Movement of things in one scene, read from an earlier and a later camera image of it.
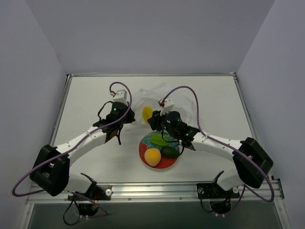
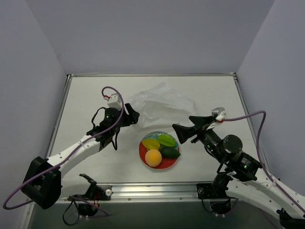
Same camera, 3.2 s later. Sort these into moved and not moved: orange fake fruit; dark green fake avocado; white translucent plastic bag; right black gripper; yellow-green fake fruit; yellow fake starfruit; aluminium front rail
Moved: yellow-green fake fruit; right black gripper; yellow fake starfruit
Not moved: aluminium front rail; dark green fake avocado; orange fake fruit; white translucent plastic bag
